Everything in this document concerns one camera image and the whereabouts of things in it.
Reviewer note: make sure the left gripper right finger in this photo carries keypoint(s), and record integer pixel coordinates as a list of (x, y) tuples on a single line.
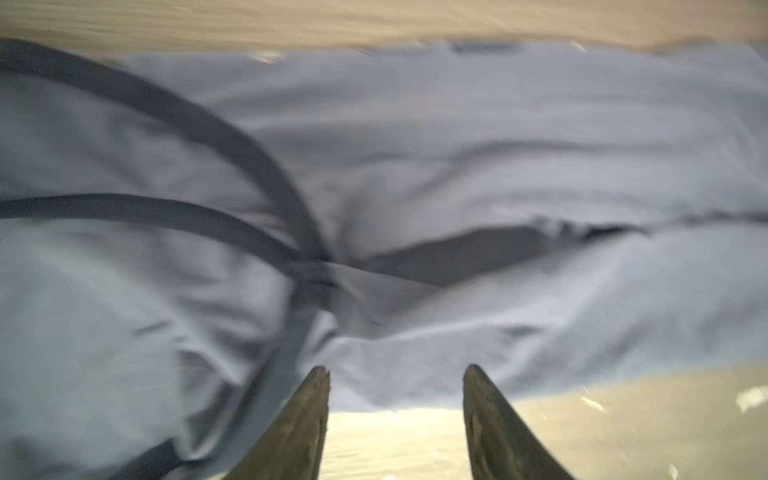
[(500, 444)]

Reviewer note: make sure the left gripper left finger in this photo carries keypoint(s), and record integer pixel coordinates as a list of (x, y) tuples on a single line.
[(292, 446)]

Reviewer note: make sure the grey blue printed tank top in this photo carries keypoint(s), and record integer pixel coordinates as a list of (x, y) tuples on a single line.
[(184, 237)]

